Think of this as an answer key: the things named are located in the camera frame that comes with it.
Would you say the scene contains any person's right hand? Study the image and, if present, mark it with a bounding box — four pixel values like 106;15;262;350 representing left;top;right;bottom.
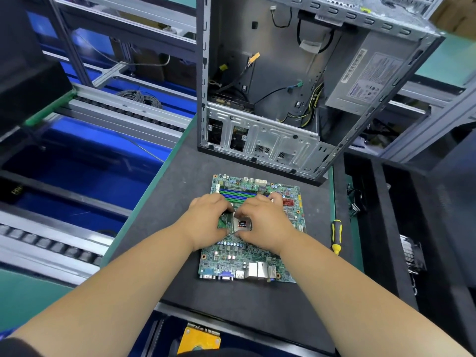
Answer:
233;191;298;256

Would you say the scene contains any person's left hand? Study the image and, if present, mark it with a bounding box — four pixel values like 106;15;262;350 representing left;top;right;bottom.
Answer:
176;193;233;251

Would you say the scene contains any green motherboard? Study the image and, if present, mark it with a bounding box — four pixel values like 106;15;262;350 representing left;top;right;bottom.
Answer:
197;173;306;285

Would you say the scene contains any yellow handled screwdriver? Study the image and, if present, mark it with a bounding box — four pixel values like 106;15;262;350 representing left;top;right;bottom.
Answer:
330;218;344;256

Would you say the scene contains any black cooling fan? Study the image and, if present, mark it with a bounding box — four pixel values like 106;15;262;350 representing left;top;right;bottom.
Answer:
399;234;427;277

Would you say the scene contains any grey computer case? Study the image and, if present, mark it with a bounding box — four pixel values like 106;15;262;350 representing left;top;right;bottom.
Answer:
195;0;446;185

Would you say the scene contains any person's right forearm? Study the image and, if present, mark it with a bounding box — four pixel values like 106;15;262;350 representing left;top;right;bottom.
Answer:
279;234;473;357

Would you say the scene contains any person's left forearm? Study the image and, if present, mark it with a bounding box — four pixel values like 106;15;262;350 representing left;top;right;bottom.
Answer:
7;225;196;357

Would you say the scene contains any person's black left sleeve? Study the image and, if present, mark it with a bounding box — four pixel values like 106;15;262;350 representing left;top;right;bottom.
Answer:
0;338;46;357

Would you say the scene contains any yellow box with green button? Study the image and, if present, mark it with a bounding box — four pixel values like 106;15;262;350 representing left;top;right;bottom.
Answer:
177;325;223;356

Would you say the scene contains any empty black foam tray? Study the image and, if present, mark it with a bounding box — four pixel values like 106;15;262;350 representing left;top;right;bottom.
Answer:
344;152;476;354

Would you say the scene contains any silver power supply unit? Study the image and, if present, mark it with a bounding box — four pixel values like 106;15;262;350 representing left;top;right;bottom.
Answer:
325;33;425;118

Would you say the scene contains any black foam tray with boards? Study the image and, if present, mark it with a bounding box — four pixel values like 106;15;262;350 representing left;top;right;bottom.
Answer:
0;0;75;138

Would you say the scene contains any green upper shelf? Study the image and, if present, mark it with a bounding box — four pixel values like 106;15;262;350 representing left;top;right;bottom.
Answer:
413;29;476;94

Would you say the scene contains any stack of cardboard boxes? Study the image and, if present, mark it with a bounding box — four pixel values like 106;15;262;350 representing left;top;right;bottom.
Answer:
431;0;476;38

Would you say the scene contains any small black cable bundle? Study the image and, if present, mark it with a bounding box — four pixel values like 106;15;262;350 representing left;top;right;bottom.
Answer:
347;188;367;216

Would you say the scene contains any yellow and black wire bundle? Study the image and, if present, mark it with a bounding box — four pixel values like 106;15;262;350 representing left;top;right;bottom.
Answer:
286;81;326;129

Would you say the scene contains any grey roller conveyor rail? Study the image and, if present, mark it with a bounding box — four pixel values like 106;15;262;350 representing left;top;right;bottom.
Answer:
0;203;116;287
56;84;196;149

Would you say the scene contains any grey coiled cable bundle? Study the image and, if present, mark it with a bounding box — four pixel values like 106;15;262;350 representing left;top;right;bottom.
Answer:
115;89;166;109

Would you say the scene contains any aluminium frame post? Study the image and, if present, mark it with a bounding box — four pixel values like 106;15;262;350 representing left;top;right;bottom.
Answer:
383;78;476;164

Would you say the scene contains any dark metal frame leg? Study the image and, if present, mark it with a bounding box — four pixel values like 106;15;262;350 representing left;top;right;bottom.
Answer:
46;0;94;88

